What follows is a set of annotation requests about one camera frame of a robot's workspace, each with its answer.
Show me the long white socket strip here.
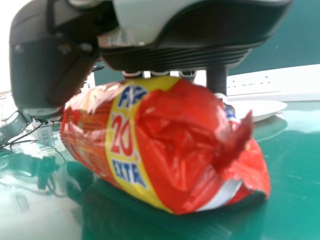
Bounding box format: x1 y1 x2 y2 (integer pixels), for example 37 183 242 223
226 63 320 97

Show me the plate with brown leaf pattern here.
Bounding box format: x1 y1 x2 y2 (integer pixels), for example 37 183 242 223
226 99 288 123

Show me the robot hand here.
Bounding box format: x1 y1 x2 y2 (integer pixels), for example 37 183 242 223
9 0 293 119

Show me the red biscuit packet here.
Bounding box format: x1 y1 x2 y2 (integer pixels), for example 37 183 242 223
59 76 272 216

